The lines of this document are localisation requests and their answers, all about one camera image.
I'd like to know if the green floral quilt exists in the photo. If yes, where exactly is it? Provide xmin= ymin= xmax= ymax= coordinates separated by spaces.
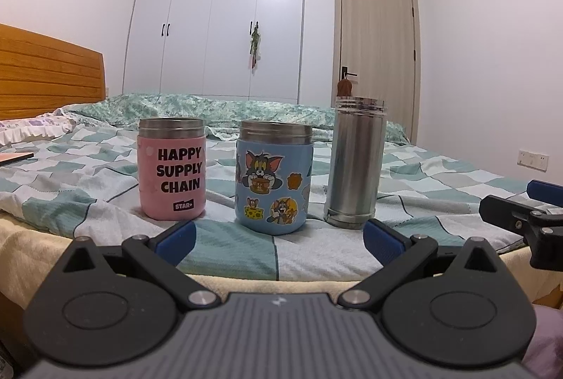
xmin=52 ymin=92 xmax=410 ymax=143

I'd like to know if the checkered teal and white blanket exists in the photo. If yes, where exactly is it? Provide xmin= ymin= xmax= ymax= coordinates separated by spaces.
xmin=0 ymin=115 xmax=535 ymax=282

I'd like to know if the wooden headboard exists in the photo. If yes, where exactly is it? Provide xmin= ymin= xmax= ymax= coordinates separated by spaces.
xmin=0 ymin=24 xmax=107 ymax=121

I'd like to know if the ruffled floral pillow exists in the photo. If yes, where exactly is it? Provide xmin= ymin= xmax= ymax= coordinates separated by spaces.
xmin=0 ymin=115 xmax=79 ymax=147

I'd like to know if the white wall socket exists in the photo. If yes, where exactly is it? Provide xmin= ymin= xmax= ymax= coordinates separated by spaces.
xmin=518 ymin=149 xmax=550 ymax=171

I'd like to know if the white wardrobe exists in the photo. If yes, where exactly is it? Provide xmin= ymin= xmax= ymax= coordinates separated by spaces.
xmin=121 ymin=0 xmax=307 ymax=102

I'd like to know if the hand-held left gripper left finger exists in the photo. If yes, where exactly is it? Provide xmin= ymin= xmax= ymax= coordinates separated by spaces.
xmin=62 ymin=221 xmax=221 ymax=310

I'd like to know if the tall stainless steel cup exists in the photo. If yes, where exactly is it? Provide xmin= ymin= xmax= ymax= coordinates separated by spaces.
xmin=323 ymin=96 xmax=390 ymax=229

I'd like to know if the pink cloth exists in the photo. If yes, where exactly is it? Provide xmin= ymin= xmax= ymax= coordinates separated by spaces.
xmin=523 ymin=303 xmax=563 ymax=376

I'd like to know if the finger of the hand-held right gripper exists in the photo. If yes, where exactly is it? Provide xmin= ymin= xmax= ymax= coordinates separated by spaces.
xmin=527 ymin=180 xmax=563 ymax=204
xmin=479 ymin=195 xmax=563 ymax=235

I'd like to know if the beige wooden door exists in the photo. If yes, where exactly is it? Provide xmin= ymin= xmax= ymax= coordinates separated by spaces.
xmin=331 ymin=0 xmax=422 ymax=146

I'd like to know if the cream yellow bed sheet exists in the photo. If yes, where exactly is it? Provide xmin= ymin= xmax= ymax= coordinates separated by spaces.
xmin=0 ymin=212 xmax=563 ymax=345

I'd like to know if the green hanging wardrobe ornament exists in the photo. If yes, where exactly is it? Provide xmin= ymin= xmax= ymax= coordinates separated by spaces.
xmin=248 ymin=22 xmax=263 ymax=69

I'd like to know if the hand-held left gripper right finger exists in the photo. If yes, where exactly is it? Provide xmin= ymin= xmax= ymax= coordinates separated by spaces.
xmin=338 ymin=219 xmax=503 ymax=311

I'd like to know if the pink cup with black lettering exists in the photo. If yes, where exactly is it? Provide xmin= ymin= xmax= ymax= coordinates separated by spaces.
xmin=136 ymin=118 xmax=207 ymax=222

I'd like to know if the blue cartoon sticker cup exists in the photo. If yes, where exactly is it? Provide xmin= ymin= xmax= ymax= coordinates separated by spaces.
xmin=233 ymin=120 xmax=314 ymax=236

